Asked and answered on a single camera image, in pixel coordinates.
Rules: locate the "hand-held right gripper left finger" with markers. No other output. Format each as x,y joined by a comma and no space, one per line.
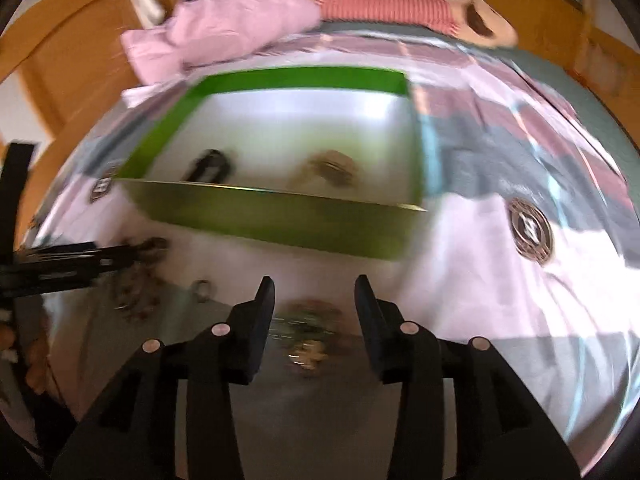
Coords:
257,327

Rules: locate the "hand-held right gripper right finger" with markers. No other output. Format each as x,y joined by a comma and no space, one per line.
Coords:
372,330

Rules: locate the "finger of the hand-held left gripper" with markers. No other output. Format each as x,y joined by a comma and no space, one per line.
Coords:
75,254
55,277

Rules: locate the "green cardboard box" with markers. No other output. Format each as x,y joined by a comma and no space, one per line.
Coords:
280,220

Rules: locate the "person's left hand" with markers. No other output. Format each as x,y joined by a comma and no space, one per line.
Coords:
36,362

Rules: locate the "plaid printed bedsheet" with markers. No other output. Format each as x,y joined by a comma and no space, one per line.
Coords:
475,285

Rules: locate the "pink quilt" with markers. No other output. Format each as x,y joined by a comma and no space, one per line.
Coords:
230,25

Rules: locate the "wooden bed frame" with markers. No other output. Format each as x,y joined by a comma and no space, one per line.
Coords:
75,35

